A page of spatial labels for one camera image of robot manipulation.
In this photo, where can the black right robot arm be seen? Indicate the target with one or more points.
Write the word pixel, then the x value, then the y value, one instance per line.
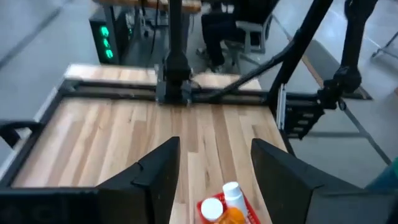
pixel 175 46

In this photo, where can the black table frame rail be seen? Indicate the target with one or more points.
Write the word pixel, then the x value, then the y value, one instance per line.
pixel 109 90

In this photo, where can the black frame corner post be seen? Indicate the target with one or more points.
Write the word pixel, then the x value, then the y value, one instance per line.
pixel 298 46

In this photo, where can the white plastic bottle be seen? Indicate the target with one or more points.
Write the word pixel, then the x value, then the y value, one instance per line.
pixel 234 197

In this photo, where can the black stand with clamp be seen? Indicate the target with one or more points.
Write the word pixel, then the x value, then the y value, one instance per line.
pixel 351 46

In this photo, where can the red plastic slotted basket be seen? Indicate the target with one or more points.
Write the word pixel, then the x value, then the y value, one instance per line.
pixel 253 215

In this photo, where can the wooden desk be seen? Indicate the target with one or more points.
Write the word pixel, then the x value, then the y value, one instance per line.
pixel 149 3

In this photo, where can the silver metal bracket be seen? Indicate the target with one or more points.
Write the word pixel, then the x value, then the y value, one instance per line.
pixel 281 105

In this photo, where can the teal object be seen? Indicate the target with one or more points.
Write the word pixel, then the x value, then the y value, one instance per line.
pixel 385 177

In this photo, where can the person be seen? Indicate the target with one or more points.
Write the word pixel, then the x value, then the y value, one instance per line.
pixel 217 34

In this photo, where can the black computer tower green lights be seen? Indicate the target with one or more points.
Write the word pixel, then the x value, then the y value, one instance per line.
pixel 109 37

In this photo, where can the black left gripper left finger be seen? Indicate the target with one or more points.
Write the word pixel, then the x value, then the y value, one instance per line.
pixel 140 196

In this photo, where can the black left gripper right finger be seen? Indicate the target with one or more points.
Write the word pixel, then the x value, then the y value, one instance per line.
pixel 295 196

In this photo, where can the grey chair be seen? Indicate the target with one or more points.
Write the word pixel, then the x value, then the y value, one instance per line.
pixel 252 28

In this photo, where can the black stepped bracket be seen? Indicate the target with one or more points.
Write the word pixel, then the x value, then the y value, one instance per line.
pixel 303 119

